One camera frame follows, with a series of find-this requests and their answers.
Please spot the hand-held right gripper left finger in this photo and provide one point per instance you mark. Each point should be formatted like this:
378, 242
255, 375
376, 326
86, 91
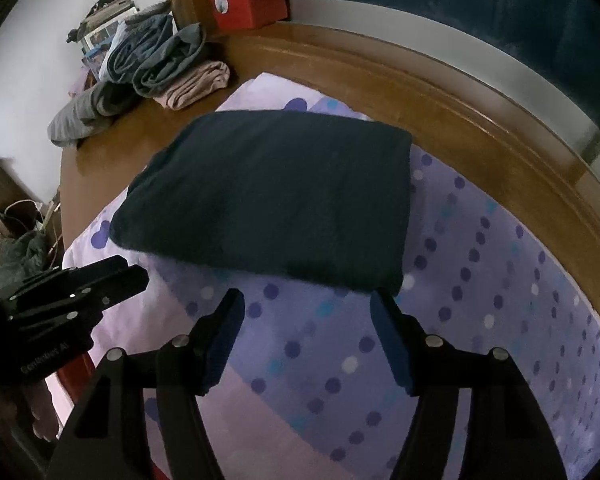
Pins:
227, 340

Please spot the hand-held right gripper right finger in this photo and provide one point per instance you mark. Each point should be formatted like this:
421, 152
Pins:
392, 350

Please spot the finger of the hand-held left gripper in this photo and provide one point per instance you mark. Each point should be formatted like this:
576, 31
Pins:
105, 292
80, 272

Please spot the dark teal garment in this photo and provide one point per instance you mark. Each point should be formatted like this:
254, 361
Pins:
270, 195

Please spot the person's left hand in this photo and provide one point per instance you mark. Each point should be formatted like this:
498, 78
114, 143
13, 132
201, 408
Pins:
45, 410

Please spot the grey green clothing heap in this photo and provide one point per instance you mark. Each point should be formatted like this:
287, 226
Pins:
20, 260

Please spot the purple dotted bed sheet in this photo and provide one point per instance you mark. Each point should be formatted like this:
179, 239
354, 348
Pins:
455, 285

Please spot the grey folded cloth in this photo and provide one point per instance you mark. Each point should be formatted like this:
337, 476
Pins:
80, 115

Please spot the pink folded cloth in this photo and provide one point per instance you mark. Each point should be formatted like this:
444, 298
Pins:
195, 85

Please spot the pile of framed pictures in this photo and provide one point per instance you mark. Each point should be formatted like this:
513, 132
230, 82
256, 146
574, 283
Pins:
105, 17

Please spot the wooden window surround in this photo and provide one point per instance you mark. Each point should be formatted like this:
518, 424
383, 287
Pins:
380, 70

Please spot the window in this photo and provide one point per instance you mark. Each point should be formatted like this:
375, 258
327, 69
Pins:
480, 0

